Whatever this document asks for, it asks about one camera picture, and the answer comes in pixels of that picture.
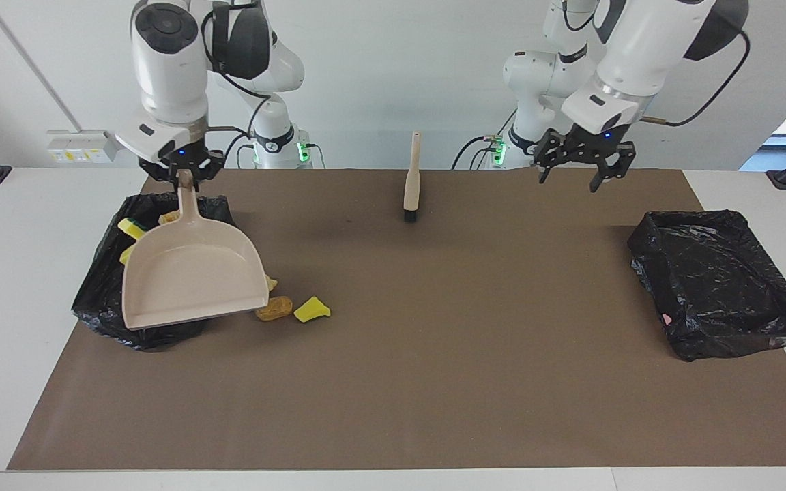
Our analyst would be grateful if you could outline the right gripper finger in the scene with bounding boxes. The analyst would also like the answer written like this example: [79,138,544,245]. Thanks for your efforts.
[193,151,227,182]
[138,155,179,186]

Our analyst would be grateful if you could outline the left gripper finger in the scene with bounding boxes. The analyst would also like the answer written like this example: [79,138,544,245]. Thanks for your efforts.
[536,128,568,185]
[589,143,637,194]

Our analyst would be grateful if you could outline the green yellow sponge piece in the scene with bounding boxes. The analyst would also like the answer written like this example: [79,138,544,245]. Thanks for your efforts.
[117,217,152,241]

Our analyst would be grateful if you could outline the beige plastic dustpan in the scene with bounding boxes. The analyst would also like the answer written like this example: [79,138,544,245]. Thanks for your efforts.
[122,168,270,331]

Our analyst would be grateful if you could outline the beige brush black bristles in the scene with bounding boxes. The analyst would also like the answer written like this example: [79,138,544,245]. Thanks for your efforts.
[403,131,423,223]

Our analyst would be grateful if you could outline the brown bread roll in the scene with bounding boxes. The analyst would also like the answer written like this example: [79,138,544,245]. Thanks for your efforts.
[254,296,293,322]

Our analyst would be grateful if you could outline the yellow wedge sponge piece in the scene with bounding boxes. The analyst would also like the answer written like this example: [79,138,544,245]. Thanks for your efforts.
[294,295,332,323]

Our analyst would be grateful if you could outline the black bag lined bin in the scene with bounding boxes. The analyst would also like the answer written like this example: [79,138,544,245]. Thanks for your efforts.
[71,192,240,352]

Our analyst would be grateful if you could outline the black bag bin pink tag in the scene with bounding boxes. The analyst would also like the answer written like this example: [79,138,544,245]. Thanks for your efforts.
[627,209,786,363]

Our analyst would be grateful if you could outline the brown table mat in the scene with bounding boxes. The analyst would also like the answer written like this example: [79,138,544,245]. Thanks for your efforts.
[8,168,786,471]

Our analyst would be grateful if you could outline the black base cable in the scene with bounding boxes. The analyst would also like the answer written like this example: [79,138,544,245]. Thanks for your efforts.
[222,132,257,169]
[451,135,503,170]

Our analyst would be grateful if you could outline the white wall socket box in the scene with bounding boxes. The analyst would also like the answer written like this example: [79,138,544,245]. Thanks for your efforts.
[46,130,121,164]

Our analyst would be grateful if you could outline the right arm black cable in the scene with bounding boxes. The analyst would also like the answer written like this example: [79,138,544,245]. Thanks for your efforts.
[201,0,272,164]

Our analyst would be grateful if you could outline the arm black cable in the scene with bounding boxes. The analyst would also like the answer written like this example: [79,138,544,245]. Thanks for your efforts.
[641,27,753,128]
[201,0,272,164]

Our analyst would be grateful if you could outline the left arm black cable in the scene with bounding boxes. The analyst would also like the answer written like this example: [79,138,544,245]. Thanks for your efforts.
[641,27,753,128]

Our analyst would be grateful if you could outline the white wall conduit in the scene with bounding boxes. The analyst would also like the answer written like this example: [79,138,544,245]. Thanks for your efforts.
[0,0,87,134]

